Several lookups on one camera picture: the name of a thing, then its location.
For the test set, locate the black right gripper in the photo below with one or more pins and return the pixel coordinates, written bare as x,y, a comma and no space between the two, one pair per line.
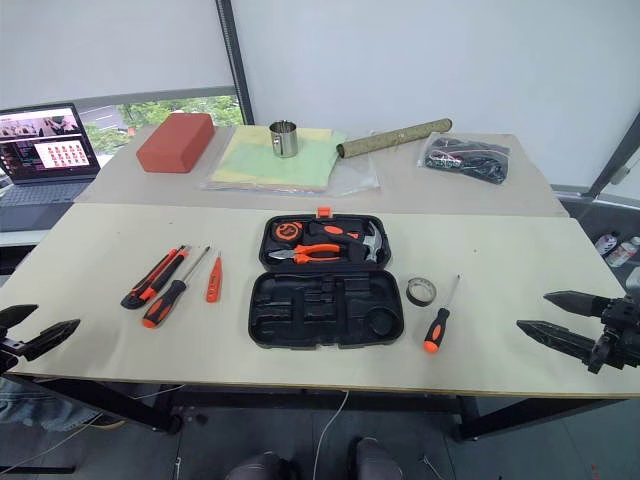
620,335

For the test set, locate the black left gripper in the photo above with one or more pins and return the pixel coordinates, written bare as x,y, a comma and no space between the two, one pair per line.
9,355

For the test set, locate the orange black utility knife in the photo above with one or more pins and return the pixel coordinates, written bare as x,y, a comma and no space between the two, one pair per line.
150,285

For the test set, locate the small orange black screwdriver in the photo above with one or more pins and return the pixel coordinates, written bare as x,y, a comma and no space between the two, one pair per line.
437,330

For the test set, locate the large orange black screwdriver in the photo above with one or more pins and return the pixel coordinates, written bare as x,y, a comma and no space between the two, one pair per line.
165,302

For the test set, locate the orange voltage tester pen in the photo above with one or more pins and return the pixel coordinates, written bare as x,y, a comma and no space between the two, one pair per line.
214,282

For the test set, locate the black tool case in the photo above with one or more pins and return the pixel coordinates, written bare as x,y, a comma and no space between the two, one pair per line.
300,320

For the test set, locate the blue denim trouser leg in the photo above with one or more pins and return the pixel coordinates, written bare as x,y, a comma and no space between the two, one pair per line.
35,407

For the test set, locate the white plastic bottle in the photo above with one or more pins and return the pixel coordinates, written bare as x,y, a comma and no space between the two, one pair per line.
607,244
622,252

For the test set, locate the black electrical tape roll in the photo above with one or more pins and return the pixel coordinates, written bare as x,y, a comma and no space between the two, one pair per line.
411,295

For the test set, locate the grey metal strut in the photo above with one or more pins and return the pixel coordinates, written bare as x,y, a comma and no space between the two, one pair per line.
612,160

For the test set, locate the black laptop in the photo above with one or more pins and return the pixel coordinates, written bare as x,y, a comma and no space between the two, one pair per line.
45,150

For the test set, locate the red rectangular box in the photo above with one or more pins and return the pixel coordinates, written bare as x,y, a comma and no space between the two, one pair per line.
172,145

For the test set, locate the dark rounded shape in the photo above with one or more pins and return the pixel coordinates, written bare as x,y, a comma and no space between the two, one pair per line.
262,467
375,460

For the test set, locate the brown cardboard tube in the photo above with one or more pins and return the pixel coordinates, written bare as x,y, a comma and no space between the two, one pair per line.
395,137

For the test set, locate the clear plastic bag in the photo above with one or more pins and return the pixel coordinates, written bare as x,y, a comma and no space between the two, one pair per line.
355,177

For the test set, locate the yellow green paper stack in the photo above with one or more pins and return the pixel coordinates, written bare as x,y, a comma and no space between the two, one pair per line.
250,170

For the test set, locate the orange black tape measure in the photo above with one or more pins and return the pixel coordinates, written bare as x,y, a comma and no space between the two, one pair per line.
287,232

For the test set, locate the stainless steel mug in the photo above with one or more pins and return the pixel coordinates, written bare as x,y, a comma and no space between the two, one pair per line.
284,142

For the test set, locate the black metal table frame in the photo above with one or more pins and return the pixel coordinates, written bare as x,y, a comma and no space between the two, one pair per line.
250,400

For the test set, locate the black window frame post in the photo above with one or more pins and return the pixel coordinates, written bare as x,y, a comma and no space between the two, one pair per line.
237,60

